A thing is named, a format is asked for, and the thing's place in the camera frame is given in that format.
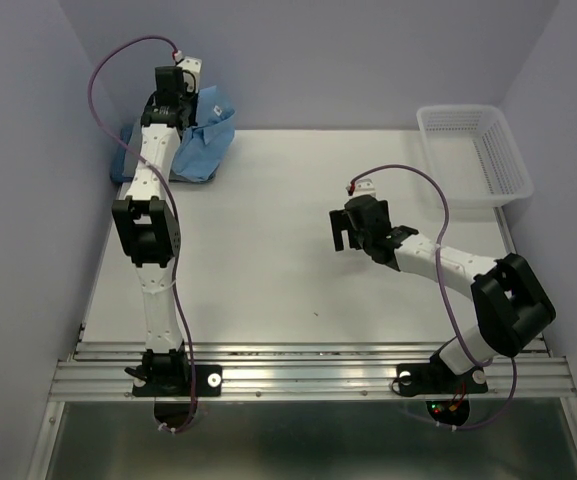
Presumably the light blue long sleeve shirt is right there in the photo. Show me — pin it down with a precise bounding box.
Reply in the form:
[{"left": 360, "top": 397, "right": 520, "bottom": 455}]
[{"left": 170, "top": 86, "right": 236, "bottom": 183}]

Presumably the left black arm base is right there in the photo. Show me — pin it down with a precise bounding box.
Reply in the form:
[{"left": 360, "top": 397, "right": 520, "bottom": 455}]
[{"left": 124, "top": 364, "right": 223, "bottom": 398}]

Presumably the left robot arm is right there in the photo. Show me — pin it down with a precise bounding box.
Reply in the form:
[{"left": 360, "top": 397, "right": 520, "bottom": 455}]
[{"left": 112, "top": 66, "right": 198, "bottom": 396}]

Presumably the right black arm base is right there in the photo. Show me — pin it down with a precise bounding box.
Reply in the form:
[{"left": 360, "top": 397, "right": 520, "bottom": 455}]
[{"left": 390, "top": 363, "right": 488, "bottom": 398}]

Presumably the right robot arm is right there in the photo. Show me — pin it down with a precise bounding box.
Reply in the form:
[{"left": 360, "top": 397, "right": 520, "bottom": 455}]
[{"left": 329, "top": 195, "right": 556, "bottom": 390}]

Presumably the folded grey shirt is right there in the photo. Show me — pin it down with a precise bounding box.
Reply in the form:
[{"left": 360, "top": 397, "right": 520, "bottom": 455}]
[{"left": 110, "top": 127, "right": 233, "bottom": 184}]

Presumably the folded dark blue shirt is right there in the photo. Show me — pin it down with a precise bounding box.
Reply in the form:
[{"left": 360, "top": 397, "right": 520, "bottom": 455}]
[{"left": 110, "top": 122, "right": 141, "bottom": 184}]

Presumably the white plastic basket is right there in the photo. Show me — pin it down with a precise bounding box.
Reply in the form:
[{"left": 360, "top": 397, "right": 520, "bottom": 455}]
[{"left": 416, "top": 104, "right": 534, "bottom": 209}]

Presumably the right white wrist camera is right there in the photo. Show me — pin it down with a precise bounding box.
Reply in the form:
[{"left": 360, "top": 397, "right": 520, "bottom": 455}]
[{"left": 346, "top": 178, "right": 376, "bottom": 198}]

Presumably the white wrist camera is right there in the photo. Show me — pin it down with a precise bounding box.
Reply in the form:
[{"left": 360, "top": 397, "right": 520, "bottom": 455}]
[
  {"left": 346, "top": 178, "right": 376, "bottom": 198},
  {"left": 172, "top": 50, "right": 203, "bottom": 93}
]

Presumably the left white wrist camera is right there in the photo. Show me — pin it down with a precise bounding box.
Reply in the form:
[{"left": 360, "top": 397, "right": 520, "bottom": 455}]
[{"left": 172, "top": 50, "right": 203, "bottom": 93}]

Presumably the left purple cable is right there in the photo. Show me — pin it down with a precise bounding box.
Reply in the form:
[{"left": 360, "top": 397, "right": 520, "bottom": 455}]
[{"left": 86, "top": 35, "right": 204, "bottom": 435}]

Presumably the purple cable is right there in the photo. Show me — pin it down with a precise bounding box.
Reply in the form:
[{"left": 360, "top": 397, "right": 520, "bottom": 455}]
[
  {"left": 350, "top": 164, "right": 519, "bottom": 434},
  {"left": 86, "top": 35, "right": 204, "bottom": 435}
]

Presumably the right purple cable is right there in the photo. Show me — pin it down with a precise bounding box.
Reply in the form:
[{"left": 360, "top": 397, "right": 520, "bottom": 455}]
[{"left": 350, "top": 164, "right": 519, "bottom": 434}]

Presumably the aluminium mounting rail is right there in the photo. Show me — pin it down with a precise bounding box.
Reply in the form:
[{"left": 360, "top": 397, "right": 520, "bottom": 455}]
[{"left": 49, "top": 338, "right": 577, "bottom": 402}]

